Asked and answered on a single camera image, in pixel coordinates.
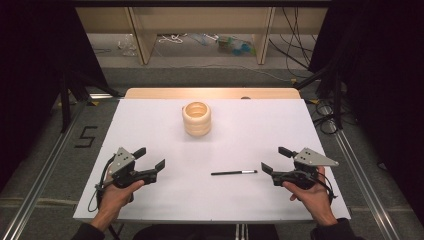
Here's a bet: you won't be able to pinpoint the ribbed wooden pen holder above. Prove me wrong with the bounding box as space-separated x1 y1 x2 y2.
181 101 213 138

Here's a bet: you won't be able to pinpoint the black pen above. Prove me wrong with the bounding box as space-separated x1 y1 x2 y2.
210 169 259 177

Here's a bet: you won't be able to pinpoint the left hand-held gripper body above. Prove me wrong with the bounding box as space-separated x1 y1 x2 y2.
103 146 158 190

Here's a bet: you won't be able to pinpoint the clear plastic bag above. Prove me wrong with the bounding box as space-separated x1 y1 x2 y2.
116 33 139 58

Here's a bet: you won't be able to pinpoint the plastic bag with colourful items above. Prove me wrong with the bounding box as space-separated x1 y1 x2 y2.
215 34 257 57

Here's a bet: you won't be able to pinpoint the person's right hand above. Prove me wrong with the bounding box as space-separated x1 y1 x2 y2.
282 165 335 225

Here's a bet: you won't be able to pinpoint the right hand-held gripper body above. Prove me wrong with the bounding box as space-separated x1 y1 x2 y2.
271 147 340 191

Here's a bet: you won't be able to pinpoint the aluminium floor rail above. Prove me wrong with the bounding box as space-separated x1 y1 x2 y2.
0 99 88 240
333 129 403 240

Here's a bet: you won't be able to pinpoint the black curtain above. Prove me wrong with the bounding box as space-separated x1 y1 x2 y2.
0 0 112 193
307 0 424 223

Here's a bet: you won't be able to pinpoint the hanging black cables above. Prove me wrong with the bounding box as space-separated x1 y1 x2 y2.
267 6 318 80

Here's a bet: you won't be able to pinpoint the coiled black cables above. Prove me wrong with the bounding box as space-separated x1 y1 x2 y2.
309 99 345 136

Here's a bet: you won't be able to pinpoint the light wooden shelf unit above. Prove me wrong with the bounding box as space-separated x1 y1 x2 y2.
75 6 330 66

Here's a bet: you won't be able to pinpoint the white cord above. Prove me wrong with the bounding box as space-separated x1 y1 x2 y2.
157 33 188 45

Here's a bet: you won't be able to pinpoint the person's left hand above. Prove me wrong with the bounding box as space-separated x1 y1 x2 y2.
98 179 146 222

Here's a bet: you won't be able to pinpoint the white table cover sheet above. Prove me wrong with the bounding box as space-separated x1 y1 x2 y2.
72 98 352 222

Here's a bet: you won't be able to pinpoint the hand-held gripper cable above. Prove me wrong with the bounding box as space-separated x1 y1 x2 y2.
87 155 117 214
313 170 338 205

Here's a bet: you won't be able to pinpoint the black metal stand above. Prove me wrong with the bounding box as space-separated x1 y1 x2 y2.
292 62 345 131
59 65 122 134

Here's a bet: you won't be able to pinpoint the wooden table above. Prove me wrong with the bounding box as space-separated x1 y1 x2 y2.
124 87 302 100

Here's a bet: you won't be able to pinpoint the right hand-held gripper cable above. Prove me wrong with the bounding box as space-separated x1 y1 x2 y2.
313 170 338 205

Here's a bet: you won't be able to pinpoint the left hand-held gripper cable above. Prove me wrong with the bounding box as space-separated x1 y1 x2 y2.
87 155 117 214

